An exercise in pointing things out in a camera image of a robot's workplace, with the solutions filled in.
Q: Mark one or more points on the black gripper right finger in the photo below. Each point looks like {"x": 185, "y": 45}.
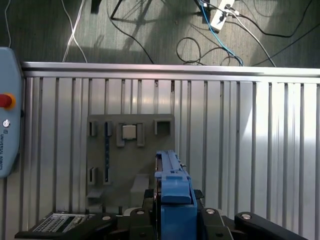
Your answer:
{"x": 212, "y": 225}

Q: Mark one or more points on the white power strip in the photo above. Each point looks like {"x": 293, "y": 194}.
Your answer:
{"x": 221, "y": 16}

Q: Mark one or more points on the hard disk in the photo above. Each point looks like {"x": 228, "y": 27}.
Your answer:
{"x": 175, "y": 190}

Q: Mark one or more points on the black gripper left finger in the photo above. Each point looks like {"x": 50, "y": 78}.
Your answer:
{"x": 145, "y": 225}

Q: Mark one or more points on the silver CPU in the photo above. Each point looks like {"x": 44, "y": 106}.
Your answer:
{"x": 129, "y": 131}

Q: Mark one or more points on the black open PC case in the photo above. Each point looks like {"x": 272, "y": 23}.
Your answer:
{"x": 57, "y": 222}

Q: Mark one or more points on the grey parts rack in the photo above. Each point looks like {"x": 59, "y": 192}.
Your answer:
{"x": 132, "y": 160}

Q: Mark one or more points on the black metal stand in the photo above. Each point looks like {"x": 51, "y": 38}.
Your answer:
{"x": 130, "y": 20}

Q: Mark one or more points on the pale blue teach pendant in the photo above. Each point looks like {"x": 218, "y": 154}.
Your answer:
{"x": 10, "y": 112}

